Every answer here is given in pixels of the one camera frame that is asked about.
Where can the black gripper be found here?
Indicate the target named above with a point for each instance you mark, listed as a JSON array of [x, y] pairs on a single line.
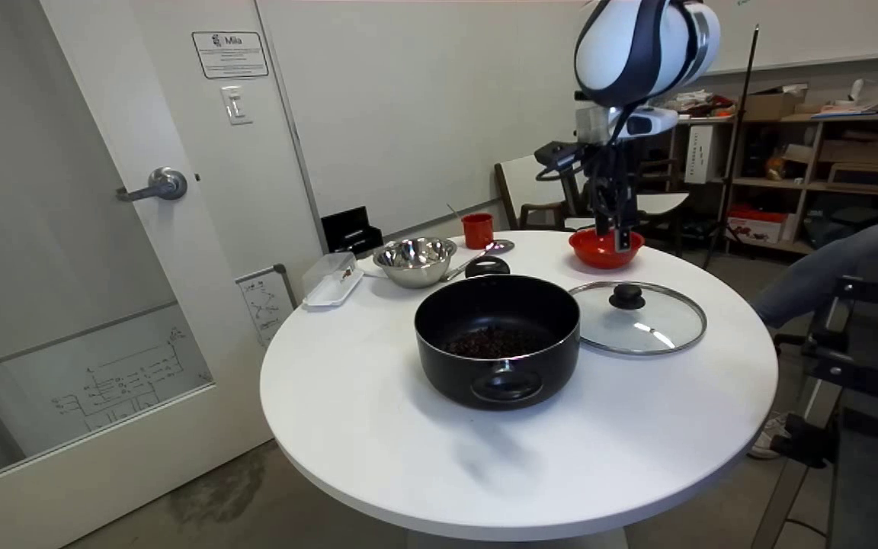
[[609, 170]]

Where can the glass lid with black knob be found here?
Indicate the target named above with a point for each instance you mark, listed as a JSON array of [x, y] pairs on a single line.
[[625, 296]]

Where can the black cooking pot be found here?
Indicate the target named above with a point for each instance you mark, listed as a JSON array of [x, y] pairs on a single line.
[[500, 385]]

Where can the red bowl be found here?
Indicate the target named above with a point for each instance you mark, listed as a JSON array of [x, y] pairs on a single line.
[[589, 254]]

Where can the metal spoon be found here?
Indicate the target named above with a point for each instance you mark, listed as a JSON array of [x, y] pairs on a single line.
[[500, 244]]

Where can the red mug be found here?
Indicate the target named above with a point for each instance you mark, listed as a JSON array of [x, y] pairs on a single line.
[[477, 232]]

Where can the red storage box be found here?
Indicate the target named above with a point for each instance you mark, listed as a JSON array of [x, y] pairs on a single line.
[[761, 226]]

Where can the thin black tripod pole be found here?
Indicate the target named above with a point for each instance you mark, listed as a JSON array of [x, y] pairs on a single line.
[[737, 133]]

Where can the wooden shelf unit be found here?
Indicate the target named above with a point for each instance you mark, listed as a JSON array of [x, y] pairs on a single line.
[[768, 185]]

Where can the brown cardboard box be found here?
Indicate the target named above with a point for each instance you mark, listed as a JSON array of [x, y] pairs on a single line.
[[771, 104]]

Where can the stainless steel bowl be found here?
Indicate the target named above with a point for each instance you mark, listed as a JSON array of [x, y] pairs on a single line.
[[412, 263]]

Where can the bluish grey rounded object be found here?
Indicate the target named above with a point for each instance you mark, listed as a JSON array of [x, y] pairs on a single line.
[[835, 269]]

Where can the clear plastic container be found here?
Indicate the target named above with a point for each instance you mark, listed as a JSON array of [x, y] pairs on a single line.
[[329, 263]]

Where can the small leaning whiteboard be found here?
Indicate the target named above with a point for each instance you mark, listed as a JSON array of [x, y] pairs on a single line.
[[267, 306]]

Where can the white door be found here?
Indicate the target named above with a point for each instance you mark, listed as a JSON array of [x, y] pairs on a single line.
[[54, 154]]

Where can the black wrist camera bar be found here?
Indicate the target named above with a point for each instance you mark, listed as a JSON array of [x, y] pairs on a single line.
[[559, 160]]

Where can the white light switch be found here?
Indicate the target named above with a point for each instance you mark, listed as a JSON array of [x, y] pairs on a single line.
[[234, 104]]

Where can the white wall sign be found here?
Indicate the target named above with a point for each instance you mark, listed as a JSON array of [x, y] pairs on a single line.
[[228, 53]]

